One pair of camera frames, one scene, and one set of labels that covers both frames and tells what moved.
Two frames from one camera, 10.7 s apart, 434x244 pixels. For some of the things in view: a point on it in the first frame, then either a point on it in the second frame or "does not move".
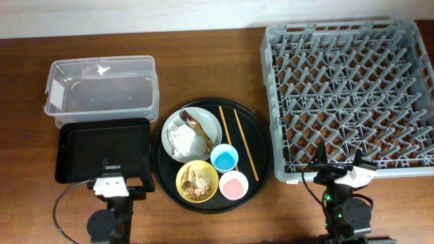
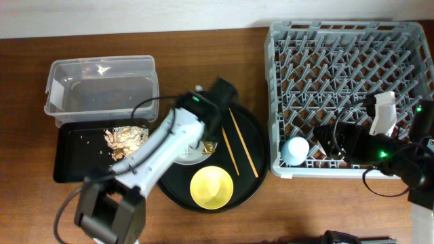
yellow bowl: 196,181 → 211,188
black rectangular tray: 82,145 does not move
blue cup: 224,158 → 295,151
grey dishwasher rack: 362,85 does not move
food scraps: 196,184 → 123,141
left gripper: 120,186 → 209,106
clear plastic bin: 102,87 does not move
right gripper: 330,173 → 354,135
